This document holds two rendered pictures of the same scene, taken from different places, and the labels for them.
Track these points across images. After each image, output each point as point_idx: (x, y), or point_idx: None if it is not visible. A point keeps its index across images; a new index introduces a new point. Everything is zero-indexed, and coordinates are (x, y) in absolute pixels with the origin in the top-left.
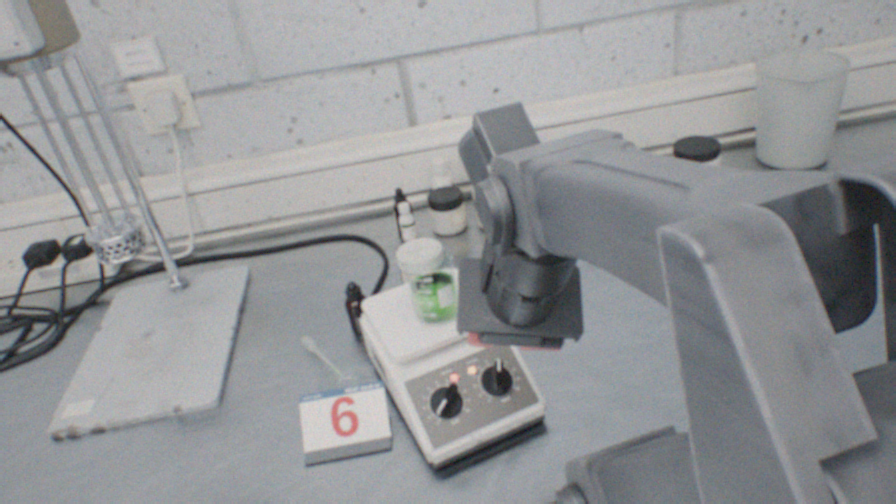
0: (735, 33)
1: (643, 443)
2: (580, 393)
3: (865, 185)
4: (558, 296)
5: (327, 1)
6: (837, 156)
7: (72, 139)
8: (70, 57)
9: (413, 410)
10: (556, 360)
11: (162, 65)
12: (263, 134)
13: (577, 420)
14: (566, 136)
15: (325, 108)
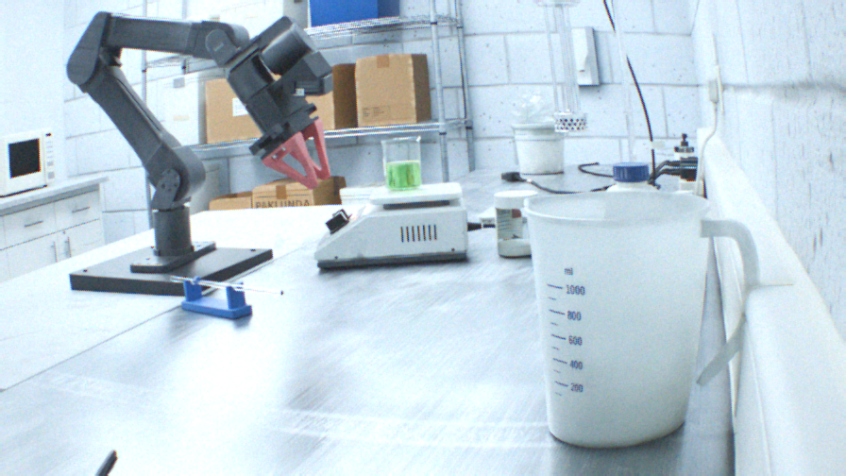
0: (788, 170)
1: (171, 142)
2: (324, 278)
3: (109, 16)
4: (249, 114)
5: (721, 20)
6: (566, 454)
7: (549, 45)
8: (551, 2)
9: None
10: (369, 276)
11: (715, 56)
12: (729, 134)
13: (302, 275)
14: (228, 23)
15: (732, 123)
